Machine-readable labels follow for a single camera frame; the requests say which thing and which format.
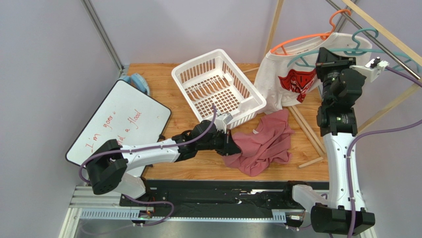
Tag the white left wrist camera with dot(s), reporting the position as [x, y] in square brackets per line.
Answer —
[222, 121]

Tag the metal corner frame post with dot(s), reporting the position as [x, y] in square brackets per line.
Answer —
[95, 19]

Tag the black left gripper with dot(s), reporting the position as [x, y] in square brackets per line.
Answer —
[233, 148]

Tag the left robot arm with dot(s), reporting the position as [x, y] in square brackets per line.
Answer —
[108, 167]

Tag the wooden clothes rack frame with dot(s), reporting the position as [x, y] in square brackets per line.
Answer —
[401, 98]

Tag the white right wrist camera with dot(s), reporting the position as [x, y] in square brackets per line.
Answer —
[372, 69]

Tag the pink t shirt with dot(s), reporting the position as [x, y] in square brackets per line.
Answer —
[269, 142]

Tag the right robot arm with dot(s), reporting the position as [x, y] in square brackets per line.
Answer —
[336, 138]

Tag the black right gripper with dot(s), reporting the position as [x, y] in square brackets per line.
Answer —
[333, 62]

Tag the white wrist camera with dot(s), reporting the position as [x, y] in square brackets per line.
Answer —
[222, 121]
[372, 69]

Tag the white dry erase board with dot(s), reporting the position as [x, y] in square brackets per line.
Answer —
[126, 115]

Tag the teal clothes hanger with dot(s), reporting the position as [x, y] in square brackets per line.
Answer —
[354, 51]

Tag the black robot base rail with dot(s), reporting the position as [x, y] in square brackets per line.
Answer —
[297, 204]

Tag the white printed t shirt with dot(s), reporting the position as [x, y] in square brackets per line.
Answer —
[286, 76]

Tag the blue tape dispenser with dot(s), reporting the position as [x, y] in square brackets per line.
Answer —
[137, 81]

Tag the orange clothes hanger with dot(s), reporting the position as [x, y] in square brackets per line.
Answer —
[322, 36]

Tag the white plastic dish rack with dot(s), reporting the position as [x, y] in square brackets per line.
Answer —
[214, 79]

